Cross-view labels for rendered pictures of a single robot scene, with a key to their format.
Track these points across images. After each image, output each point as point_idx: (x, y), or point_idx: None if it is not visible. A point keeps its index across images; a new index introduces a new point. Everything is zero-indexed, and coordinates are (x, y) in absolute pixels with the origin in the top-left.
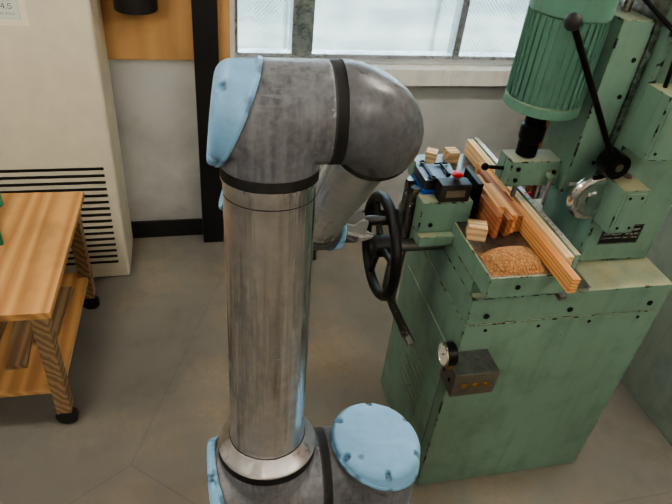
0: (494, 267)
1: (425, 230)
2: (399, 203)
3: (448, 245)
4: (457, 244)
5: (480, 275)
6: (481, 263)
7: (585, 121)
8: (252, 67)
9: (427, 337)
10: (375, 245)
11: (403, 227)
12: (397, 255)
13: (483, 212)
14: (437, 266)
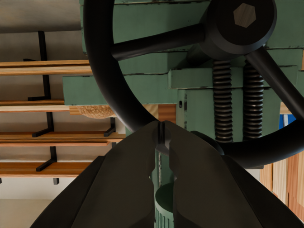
0: (80, 110)
1: (182, 93)
2: (292, 82)
3: (177, 66)
4: (154, 85)
5: (84, 92)
6: (92, 105)
7: (161, 179)
8: None
9: None
10: (217, 40)
11: (222, 78)
12: (103, 97)
13: (171, 114)
14: (193, 13)
